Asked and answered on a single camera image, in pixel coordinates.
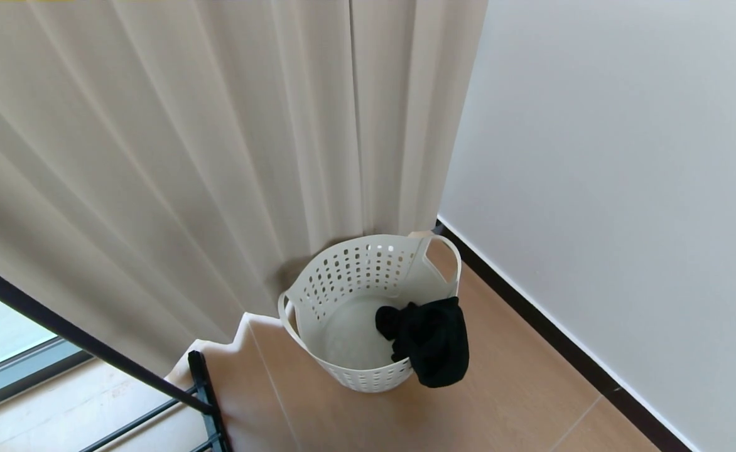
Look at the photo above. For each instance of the black garment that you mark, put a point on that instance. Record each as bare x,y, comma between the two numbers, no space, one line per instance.
434,345

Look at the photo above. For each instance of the white laundry basket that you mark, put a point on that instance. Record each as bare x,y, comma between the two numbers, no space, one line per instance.
355,270

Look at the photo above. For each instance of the black clothes rack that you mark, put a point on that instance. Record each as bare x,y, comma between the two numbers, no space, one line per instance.
200,376

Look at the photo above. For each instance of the beige curtain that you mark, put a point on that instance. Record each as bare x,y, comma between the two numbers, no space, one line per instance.
217,125

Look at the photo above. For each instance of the window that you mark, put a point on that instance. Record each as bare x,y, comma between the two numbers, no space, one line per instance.
4,383

